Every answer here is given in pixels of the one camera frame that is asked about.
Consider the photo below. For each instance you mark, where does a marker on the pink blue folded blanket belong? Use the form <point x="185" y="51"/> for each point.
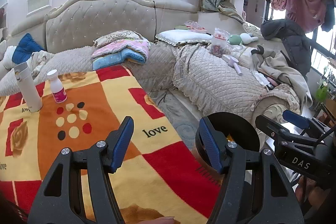
<point x="120" y="56"/>

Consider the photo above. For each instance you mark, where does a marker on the green plastic bottle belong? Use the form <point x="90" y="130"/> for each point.
<point x="322" y="90"/>

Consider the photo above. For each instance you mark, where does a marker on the clear plastic snack bag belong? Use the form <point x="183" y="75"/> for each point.
<point x="218" y="44"/>

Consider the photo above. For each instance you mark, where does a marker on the grey patterned bed sheet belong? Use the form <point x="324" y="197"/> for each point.
<point x="178" y="113"/>

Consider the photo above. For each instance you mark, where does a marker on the green white plush toy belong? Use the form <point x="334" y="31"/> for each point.
<point x="241" y="39"/>

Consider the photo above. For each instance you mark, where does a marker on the person's right hand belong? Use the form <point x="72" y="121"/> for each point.
<point x="312" y="192"/>

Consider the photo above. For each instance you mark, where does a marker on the white crumpled tissue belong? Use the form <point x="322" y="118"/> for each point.
<point x="260" y="77"/>

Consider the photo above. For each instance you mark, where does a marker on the black puffer jacket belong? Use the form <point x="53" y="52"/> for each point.
<point x="291" y="43"/>

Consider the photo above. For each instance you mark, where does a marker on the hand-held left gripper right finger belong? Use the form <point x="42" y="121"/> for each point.
<point x="210" y="145"/>

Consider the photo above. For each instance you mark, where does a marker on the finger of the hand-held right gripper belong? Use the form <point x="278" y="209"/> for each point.
<point x="267" y="124"/>
<point x="294" y="116"/>

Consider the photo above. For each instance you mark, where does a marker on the orange red printed blanket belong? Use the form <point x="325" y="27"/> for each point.
<point x="157" y="161"/>

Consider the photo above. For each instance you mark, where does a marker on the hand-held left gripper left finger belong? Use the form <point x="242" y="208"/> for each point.
<point x="122" y="145"/>

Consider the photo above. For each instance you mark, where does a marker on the grey fleece sheet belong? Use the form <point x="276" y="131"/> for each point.
<point x="71" y="64"/>

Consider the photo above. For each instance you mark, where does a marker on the white thermos bottle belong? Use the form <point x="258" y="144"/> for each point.
<point x="29" y="90"/>

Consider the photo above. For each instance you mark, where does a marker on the white beige garment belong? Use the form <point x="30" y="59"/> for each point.
<point x="39" y="61"/>

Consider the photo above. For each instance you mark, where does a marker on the pink plastic package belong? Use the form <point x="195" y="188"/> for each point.
<point x="195" y="26"/>

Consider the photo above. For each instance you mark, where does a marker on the white pill bottle pink label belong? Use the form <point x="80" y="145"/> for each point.
<point x="57" y="90"/>

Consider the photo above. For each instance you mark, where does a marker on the blue jacket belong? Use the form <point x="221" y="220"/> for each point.
<point x="26" y="49"/>

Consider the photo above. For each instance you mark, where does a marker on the black trash bin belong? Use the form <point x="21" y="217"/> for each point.
<point x="231" y="124"/>

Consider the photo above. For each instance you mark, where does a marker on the lilac handheld device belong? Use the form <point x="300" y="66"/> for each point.
<point x="232" y="62"/>

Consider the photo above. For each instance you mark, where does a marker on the person's left hand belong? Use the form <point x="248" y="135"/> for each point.
<point x="162" y="220"/>

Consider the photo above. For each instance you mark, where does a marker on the white ruffled pillow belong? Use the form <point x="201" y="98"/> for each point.
<point x="183" y="36"/>

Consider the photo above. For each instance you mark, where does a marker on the dark wooden stool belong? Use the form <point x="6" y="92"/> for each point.
<point x="326" y="111"/>

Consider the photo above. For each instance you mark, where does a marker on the carved cream bed footboard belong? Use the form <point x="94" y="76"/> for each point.
<point x="275" y="111"/>

